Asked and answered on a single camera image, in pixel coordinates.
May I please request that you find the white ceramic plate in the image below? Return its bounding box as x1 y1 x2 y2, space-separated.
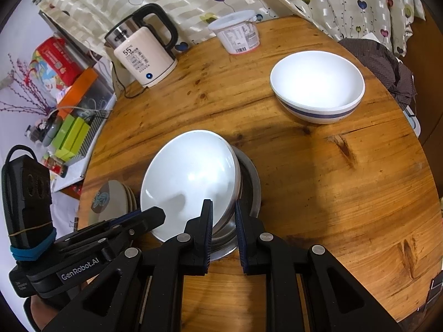
140 130 241 242

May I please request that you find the stainless steel plate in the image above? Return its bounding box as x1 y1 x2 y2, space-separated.
210 146 261 261

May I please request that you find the patterned small bowl stack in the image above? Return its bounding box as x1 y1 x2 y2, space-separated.
89 180 138 225

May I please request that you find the green box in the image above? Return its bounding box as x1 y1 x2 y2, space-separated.
51 115 90 153

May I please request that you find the orange box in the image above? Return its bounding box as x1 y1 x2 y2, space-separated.
57 68 98 119

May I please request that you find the white bowl blue stripe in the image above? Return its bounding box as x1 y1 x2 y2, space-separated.
270 50 366 125

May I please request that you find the red snack package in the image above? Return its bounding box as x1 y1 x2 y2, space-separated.
37 37 83 86

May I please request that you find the white electric kettle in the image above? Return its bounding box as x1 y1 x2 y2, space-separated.
104 3 179 88

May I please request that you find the dark brown cloth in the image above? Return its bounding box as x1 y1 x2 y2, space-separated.
339 38 417 110

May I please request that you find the white plastic tub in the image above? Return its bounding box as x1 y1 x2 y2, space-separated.
208 10 260 55

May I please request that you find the black power cord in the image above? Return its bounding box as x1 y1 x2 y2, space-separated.
111 60 150 100

